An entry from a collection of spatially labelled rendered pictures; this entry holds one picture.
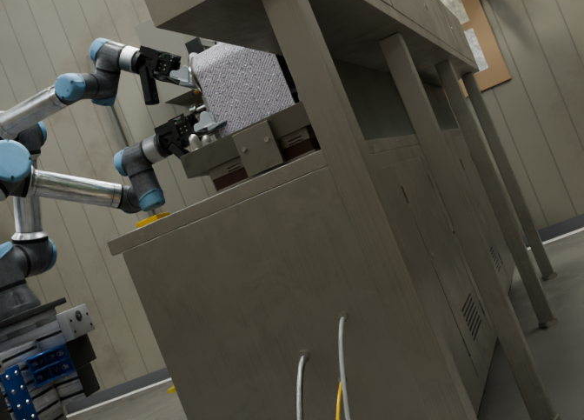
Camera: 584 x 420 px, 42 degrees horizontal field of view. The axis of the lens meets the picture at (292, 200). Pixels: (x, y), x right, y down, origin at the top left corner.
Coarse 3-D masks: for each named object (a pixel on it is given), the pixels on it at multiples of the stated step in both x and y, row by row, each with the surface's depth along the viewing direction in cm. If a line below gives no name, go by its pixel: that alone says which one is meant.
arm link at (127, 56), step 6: (126, 48) 223; (132, 48) 224; (126, 54) 222; (132, 54) 222; (120, 60) 223; (126, 60) 222; (132, 60) 222; (120, 66) 224; (126, 66) 223; (132, 72) 225
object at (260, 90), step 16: (256, 64) 205; (272, 64) 204; (224, 80) 209; (240, 80) 207; (256, 80) 206; (272, 80) 204; (208, 96) 211; (224, 96) 209; (240, 96) 208; (256, 96) 206; (272, 96) 205; (288, 96) 203; (224, 112) 210; (240, 112) 208; (256, 112) 207; (272, 112) 205; (224, 128) 210; (240, 128) 209
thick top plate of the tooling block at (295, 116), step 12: (288, 108) 183; (300, 108) 182; (264, 120) 185; (276, 120) 184; (288, 120) 183; (300, 120) 182; (276, 132) 184; (288, 132) 183; (216, 144) 190; (228, 144) 189; (192, 156) 192; (204, 156) 191; (216, 156) 190; (228, 156) 189; (192, 168) 193; (204, 168) 192
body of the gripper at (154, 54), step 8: (144, 48) 222; (136, 56) 222; (144, 56) 222; (152, 56) 221; (160, 56) 221; (168, 56) 218; (176, 56) 224; (136, 64) 222; (144, 64) 223; (152, 64) 220; (160, 64) 220; (168, 64) 219; (176, 64) 224; (136, 72) 224; (152, 72) 221; (160, 72) 219; (168, 72) 220; (160, 80) 220
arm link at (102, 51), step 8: (96, 40) 226; (104, 40) 226; (112, 40) 228; (96, 48) 225; (104, 48) 224; (112, 48) 224; (120, 48) 224; (96, 56) 226; (104, 56) 224; (112, 56) 224; (96, 64) 227; (104, 64) 225; (112, 64) 225
